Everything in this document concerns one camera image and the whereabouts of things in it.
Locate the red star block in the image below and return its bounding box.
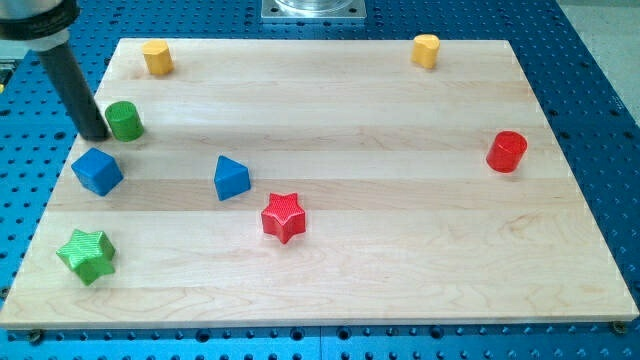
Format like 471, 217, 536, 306
261, 193, 306, 245

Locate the green star block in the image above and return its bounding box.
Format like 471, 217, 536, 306
56, 229, 116, 286

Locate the light wooden board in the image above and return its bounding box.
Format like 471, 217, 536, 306
1, 38, 638, 329

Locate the blue triangle block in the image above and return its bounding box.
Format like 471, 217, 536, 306
214, 155, 251, 201

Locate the yellow heart block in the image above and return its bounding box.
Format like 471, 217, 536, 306
411, 34, 440, 69

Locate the red cylinder block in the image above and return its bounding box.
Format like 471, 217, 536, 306
486, 130, 528, 173

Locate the green cylinder block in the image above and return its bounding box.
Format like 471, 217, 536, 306
105, 101, 144, 142

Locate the yellow hexagon block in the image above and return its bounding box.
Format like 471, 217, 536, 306
142, 39, 174, 75

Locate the blue cube block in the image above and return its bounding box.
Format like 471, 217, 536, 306
71, 148, 124, 196

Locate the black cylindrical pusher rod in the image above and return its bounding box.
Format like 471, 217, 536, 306
37, 42, 109, 141

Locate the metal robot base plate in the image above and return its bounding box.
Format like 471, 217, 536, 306
260, 0, 367, 20

